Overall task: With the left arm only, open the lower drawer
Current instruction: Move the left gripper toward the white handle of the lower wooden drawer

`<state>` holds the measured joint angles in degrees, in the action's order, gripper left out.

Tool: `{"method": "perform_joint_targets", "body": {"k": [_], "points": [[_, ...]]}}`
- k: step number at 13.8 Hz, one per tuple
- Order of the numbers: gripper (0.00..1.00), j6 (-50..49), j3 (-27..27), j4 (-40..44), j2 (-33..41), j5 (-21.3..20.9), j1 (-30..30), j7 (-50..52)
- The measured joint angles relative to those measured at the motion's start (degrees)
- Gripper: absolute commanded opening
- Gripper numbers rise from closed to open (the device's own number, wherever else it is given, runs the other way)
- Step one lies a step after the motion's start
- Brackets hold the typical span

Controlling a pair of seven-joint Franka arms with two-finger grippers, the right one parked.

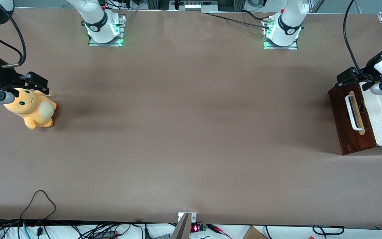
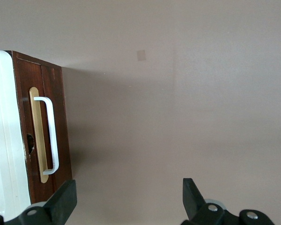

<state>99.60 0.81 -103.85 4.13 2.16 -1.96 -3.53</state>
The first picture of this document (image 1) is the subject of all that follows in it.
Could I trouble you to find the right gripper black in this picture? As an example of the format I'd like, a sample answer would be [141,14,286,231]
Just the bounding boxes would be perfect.
[0,56,50,96]

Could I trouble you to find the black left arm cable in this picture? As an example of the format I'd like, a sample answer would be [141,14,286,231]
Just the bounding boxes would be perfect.
[343,0,374,80]

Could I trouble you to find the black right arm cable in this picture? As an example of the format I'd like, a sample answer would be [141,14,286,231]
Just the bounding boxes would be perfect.
[0,15,27,68]

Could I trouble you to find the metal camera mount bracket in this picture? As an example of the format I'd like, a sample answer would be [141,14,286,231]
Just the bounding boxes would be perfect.
[169,212,197,239]

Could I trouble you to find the black power adapter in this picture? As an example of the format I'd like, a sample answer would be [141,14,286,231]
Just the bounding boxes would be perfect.
[93,231,119,239]

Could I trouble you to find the black flat loop cable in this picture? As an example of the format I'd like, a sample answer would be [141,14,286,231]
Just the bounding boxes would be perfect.
[312,225,345,237]

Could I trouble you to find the dark wood drawer with handle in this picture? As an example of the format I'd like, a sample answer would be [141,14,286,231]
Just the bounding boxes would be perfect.
[344,83,375,150]

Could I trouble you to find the black looped thin cable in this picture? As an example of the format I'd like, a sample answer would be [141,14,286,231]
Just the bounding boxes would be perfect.
[20,190,57,222]

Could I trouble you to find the dark wooden drawer cabinet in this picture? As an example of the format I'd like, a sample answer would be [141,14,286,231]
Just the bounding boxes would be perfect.
[328,81,378,156]

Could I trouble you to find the white metal drawer handle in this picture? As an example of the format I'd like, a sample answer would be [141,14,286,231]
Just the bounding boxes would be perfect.
[345,94,361,131]

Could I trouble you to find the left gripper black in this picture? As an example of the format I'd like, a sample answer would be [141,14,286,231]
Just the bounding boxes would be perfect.
[335,50,382,91]

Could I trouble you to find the red clip lead wire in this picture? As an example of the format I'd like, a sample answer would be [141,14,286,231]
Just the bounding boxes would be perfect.
[208,224,233,239]

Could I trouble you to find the light wood handle plate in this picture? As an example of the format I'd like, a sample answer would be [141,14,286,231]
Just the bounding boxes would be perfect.
[348,90,366,135]

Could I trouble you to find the orange plush toy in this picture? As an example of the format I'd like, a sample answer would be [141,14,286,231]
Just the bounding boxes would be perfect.
[4,88,57,130]

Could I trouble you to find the brown cardboard piece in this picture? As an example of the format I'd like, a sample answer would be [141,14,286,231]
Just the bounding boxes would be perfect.
[242,226,268,239]

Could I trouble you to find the long black table cable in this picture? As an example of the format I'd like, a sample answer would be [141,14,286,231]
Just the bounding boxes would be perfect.
[206,12,271,29]

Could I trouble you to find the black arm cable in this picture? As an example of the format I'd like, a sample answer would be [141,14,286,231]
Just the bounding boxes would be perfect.
[0,15,27,68]
[343,0,374,80]

